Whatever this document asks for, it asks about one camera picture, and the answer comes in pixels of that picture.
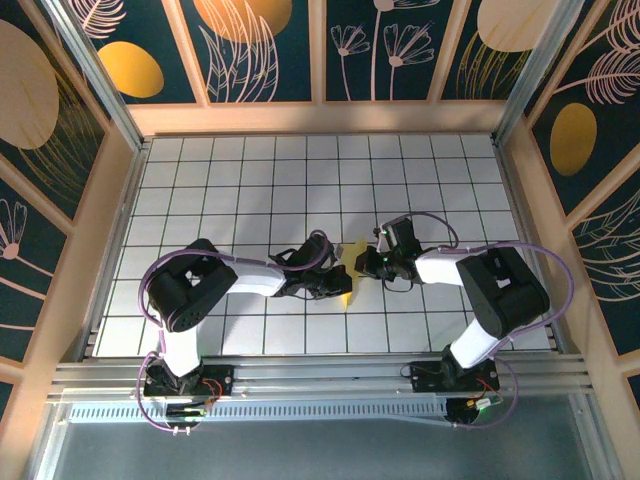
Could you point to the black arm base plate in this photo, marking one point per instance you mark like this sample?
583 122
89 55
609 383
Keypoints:
425 377
220 375

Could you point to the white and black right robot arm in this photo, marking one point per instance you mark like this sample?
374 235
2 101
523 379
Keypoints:
440 265

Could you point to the aluminium corner post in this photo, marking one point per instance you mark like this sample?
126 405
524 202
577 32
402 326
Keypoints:
100 85
540 65

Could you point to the aluminium front rail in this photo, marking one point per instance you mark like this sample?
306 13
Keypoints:
320 375

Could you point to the aluminium table side rail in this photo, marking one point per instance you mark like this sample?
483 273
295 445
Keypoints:
524 235
120 235

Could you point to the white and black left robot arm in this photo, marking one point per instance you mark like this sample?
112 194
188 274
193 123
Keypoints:
255 277

